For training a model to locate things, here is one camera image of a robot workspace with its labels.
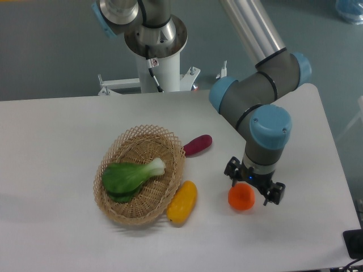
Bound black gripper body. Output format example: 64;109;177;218
239;158;275;193

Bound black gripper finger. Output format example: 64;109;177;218
263;182;286;206
224;156;241;186

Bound orange fruit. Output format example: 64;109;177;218
227;183;255;211

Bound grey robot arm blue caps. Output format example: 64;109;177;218
91;1;311;204

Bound purple sweet potato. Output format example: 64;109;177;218
183;134;213;157

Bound yellow corn cob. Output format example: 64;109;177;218
166;181;198;224

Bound black device at edge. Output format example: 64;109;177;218
343;229;362;259

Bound woven bamboo basket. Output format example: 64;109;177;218
93;125;185;225

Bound green bok choy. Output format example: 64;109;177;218
102;158;166;203

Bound blue plastic bag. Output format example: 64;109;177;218
335;0;362;25

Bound black cable bottom right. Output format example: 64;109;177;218
337;258;363;272

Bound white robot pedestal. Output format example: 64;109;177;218
97;15;230;96

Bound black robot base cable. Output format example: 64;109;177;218
145;45;164;93

